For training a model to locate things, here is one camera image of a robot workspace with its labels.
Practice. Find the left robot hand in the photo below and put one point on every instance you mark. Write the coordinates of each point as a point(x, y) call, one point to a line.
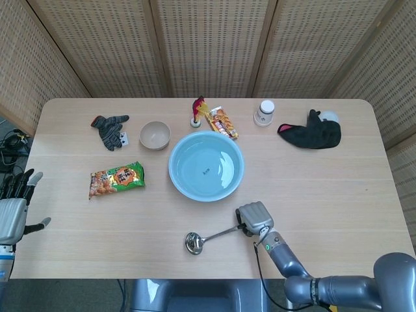
point(11, 214)

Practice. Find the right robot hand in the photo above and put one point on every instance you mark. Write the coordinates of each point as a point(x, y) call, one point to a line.
point(256, 217)

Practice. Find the metal ladle black grip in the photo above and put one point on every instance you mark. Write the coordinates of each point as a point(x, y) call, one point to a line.
point(195, 242)

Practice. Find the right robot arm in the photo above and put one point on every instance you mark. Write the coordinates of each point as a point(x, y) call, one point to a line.
point(344, 287)

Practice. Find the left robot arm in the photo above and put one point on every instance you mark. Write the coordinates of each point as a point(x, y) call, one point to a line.
point(5, 263)

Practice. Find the light blue plastic basin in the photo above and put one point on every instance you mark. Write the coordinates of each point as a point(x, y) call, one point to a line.
point(204, 175)

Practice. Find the grey robot torso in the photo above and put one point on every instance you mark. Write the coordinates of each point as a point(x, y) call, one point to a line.
point(195, 295)

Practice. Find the black cloth mitt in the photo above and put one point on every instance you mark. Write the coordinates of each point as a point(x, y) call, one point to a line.
point(312, 135)

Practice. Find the orange snack packet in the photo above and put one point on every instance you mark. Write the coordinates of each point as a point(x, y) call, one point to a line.
point(222, 123)

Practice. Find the white paper cup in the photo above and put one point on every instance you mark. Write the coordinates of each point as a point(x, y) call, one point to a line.
point(264, 115)

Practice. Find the green orange snack bag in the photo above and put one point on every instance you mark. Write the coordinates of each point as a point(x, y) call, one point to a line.
point(117, 180)

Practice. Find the red yellow toy figure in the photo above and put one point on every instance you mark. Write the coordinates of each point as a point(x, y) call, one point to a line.
point(197, 109)

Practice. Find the white round object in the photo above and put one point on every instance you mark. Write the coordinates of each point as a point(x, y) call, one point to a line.
point(331, 116)

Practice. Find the beige bowl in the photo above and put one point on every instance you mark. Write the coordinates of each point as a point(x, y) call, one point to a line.
point(155, 136)

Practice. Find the striped knit work glove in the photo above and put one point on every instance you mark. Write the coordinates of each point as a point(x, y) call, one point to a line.
point(109, 128)

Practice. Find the playing card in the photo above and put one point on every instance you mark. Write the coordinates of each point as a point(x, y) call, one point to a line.
point(124, 139)

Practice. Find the woven folding screen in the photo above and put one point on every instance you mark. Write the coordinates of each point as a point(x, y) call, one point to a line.
point(208, 45)

